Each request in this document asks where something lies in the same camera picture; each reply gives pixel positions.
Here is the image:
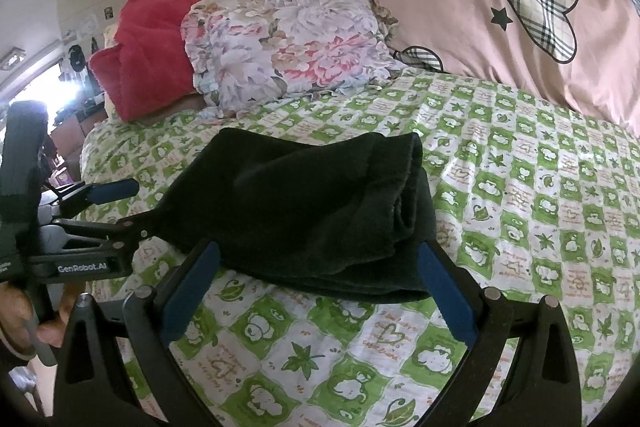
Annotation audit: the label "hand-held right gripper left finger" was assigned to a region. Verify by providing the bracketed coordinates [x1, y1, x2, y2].
[52, 241, 222, 427]

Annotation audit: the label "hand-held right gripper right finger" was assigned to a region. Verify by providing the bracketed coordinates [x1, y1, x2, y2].
[416, 242, 585, 427]

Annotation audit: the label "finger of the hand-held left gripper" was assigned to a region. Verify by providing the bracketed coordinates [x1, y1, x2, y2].
[52, 216, 153, 258]
[50, 179, 141, 219]

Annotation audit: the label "black pants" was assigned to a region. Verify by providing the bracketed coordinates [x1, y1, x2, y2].
[117, 127, 438, 300]

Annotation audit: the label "person's left hand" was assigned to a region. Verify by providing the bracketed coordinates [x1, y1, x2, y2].
[0, 282, 68, 360]

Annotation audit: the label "brown wooden cabinet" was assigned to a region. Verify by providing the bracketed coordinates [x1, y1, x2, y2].
[49, 113, 88, 184]

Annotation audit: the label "green checked bedsheet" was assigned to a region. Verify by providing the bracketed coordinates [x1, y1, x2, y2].
[80, 72, 640, 427]

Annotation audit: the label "ceiling light fixture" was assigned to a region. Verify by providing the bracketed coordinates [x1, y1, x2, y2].
[0, 48, 27, 72]

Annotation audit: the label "red fleece blanket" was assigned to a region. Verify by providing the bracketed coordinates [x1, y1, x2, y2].
[89, 0, 313, 124]

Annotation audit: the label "floral ruffled pillow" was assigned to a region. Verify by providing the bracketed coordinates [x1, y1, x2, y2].
[180, 0, 412, 114]

